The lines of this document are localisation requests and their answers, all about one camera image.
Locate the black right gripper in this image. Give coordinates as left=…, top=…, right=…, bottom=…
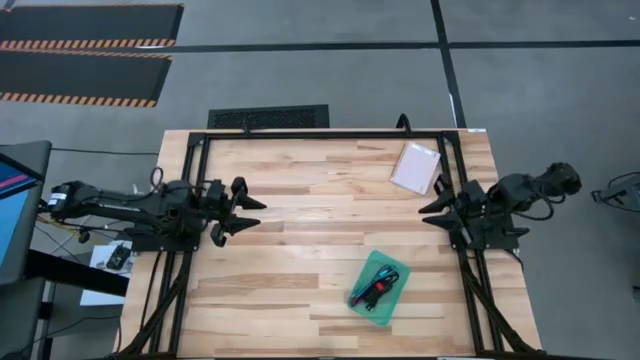
left=417, top=173, right=490, bottom=247

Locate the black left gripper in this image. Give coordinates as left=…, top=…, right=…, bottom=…
left=203, top=176, right=268, bottom=249

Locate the black cable with red tie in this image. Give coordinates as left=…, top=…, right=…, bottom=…
left=349, top=269, right=402, bottom=312

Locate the magenta cable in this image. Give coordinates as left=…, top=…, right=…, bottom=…
left=349, top=285, right=377, bottom=308

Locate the pink notepad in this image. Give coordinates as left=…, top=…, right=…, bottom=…
left=389, top=140, right=443, bottom=197

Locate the black floor vent grille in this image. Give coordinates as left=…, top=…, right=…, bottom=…
left=206, top=103, right=332, bottom=131

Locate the green translucent plastic bin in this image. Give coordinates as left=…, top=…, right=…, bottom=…
left=346, top=249, right=413, bottom=329

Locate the black handheld device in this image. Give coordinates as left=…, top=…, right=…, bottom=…
left=105, top=243, right=133, bottom=273

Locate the white paper sheet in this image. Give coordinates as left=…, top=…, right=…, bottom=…
left=79, top=240, right=135, bottom=308

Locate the black mat with hazard stripes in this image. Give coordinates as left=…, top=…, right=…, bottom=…
left=0, top=3, right=186, bottom=52
left=0, top=48, right=174, bottom=109

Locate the computer monitor with blue screen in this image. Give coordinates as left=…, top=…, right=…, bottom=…
left=0, top=139, right=54, bottom=287

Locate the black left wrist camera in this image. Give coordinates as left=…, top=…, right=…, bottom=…
left=205, top=178, right=227, bottom=202

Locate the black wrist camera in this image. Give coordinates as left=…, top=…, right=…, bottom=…
left=205, top=178, right=227, bottom=202
left=461, top=179, right=487, bottom=202

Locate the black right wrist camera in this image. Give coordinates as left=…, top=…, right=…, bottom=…
left=461, top=179, right=487, bottom=202

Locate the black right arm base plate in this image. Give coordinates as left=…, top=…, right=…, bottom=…
left=448, top=211, right=531, bottom=252

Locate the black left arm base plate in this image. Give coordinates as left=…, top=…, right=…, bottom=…
left=123, top=226, right=201, bottom=253

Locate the black aluminium table frame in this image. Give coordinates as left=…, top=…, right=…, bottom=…
left=113, top=126, right=542, bottom=359

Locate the thin black floor cable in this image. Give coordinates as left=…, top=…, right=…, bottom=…
left=49, top=146, right=161, bottom=157

